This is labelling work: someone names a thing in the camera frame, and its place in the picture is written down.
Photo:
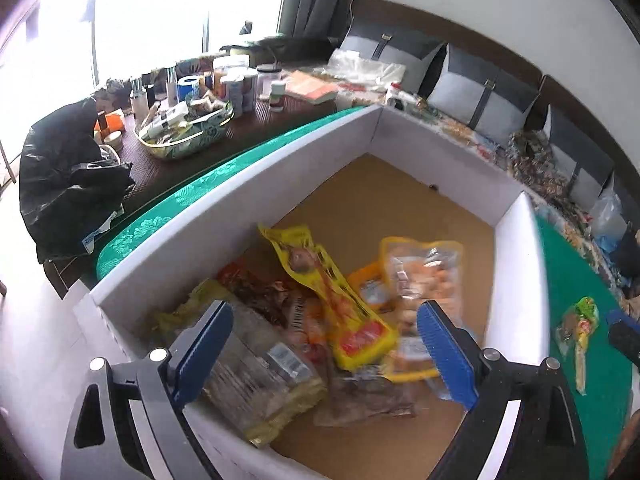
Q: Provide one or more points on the orange book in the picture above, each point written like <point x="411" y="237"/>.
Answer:
<point x="310" y="89"/>

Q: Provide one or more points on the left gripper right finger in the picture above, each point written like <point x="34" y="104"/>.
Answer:
<point x="519" y="418"/>

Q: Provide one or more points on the orange shrimp snack bag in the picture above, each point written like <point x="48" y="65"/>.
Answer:
<point x="415" y="272"/>

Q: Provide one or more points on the small green yellow packet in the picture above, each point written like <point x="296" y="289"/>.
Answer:
<point x="577" y="325"/>

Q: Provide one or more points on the floral patterned blanket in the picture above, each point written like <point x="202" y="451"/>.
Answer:
<point x="528" y="159"/>

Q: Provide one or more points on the black garbage bag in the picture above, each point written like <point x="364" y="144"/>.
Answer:
<point x="67" y="188"/>

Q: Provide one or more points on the grey white pillow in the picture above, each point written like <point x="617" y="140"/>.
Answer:
<point x="482" y="96"/>
<point x="394" y="44"/>
<point x="578" y="158"/>

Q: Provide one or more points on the clear plastic bag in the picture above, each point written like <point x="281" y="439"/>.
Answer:
<point x="607" y="225"/>

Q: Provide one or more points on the green basket with items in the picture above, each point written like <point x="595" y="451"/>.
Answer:
<point x="177" y="133"/>

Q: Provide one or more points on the long yellow snack packet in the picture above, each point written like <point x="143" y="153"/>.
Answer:
<point x="358" y="336"/>

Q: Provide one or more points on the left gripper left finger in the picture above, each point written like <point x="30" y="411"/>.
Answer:
<point x="102" y="440"/>

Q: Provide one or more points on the clear noodle snack bag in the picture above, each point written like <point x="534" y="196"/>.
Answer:
<point x="260" y="382"/>

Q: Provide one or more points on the green table cloth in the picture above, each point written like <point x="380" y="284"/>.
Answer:
<point x="165" y="219"/>

